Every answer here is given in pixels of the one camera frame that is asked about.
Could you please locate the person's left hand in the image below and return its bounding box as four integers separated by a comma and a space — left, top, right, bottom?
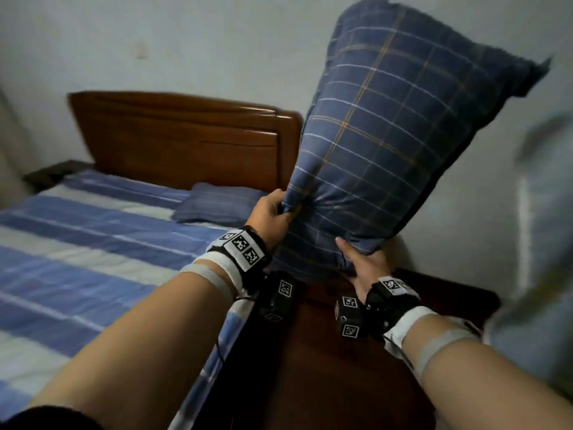
245, 189, 301, 254

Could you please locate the person's right hand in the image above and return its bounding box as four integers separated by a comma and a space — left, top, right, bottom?
335, 237, 394, 304

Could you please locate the large blue plaid pillow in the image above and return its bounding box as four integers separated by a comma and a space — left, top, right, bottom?
271, 0, 552, 282

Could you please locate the person's right forearm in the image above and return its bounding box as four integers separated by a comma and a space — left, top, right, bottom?
401, 317, 573, 430

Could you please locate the person's left forearm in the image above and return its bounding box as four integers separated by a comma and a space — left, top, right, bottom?
26, 259, 238, 430

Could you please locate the small blue plaid pillow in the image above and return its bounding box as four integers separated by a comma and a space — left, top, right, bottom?
171, 182, 269, 228

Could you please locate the white wrist wrap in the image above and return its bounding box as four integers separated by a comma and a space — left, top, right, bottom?
383, 306, 483, 382
179, 250, 246, 306

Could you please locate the brown wooden headboard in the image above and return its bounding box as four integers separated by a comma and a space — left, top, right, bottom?
68, 91, 304, 194

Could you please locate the dark wooden nightstand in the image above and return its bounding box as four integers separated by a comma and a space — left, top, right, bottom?
192, 268, 502, 430

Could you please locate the light grey blue cloth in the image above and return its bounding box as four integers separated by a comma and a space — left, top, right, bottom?
483, 113, 573, 390

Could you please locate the blue white striped bedsheet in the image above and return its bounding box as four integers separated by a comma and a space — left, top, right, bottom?
0, 169, 269, 430

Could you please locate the black sleeve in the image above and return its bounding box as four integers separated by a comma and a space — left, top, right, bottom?
0, 405, 104, 430

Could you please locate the black wrist strap with markers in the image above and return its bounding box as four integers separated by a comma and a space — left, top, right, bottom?
206, 225, 274, 297
365, 276, 422, 334

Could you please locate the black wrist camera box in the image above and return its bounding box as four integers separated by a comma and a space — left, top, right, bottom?
334, 295, 369, 340
259, 270, 297, 324

